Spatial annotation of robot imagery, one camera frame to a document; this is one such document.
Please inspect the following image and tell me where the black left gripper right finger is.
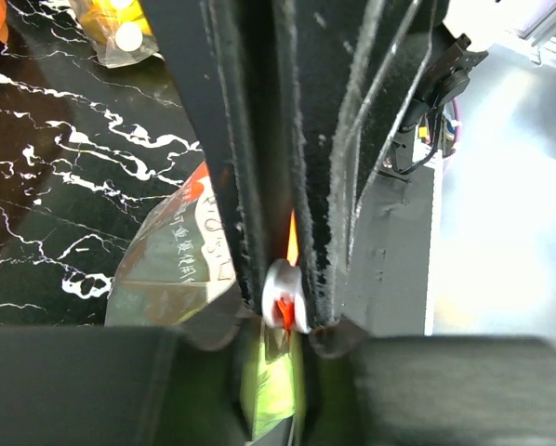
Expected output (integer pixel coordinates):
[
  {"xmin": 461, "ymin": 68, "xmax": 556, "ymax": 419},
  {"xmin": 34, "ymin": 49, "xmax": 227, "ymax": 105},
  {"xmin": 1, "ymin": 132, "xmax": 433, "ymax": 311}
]
[{"xmin": 300, "ymin": 336, "xmax": 556, "ymax": 445}]

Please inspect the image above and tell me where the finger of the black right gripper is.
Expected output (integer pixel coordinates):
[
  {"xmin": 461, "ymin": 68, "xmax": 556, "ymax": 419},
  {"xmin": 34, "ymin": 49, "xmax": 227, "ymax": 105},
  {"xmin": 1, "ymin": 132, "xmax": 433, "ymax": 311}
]
[
  {"xmin": 142, "ymin": 1, "xmax": 298, "ymax": 312},
  {"xmin": 272, "ymin": 1, "xmax": 445, "ymax": 325}
]

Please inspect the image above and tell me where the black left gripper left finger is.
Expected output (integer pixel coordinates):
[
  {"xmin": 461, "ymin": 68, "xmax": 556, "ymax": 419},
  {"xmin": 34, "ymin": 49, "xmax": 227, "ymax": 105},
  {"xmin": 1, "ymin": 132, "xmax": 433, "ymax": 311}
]
[{"xmin": 0, "ymin": 327, "xmax": 249, "ymax": 445}]

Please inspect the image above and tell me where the clear orange-zip bag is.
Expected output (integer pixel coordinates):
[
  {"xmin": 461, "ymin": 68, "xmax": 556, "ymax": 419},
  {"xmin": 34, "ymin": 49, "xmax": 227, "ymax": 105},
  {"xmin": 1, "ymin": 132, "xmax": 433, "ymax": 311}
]
[{"xmin": 104, "ymin": 160, "xmax": 316, "ymax": 442}]

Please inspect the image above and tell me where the green fake pumpkin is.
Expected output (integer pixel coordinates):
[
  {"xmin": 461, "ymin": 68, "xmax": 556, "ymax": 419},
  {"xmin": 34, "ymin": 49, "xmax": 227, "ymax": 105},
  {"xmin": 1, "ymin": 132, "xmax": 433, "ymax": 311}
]
[{"xmin": 240, "ymin": 322, "xmax": 296, "ymax": 445}]

